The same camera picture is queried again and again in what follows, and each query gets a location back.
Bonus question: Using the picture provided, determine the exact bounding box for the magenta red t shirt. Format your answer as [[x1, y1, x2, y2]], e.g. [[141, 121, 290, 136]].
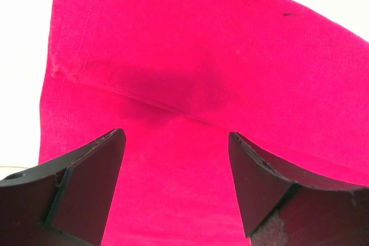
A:
[[40, 0, 368, 245]]

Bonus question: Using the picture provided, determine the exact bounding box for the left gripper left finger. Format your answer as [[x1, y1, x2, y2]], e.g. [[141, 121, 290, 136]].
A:
[[1, 128, 126, 245]]

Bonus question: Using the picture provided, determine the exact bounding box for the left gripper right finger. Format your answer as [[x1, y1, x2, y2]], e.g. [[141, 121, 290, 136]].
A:
[[228, 132, 368, 245]]

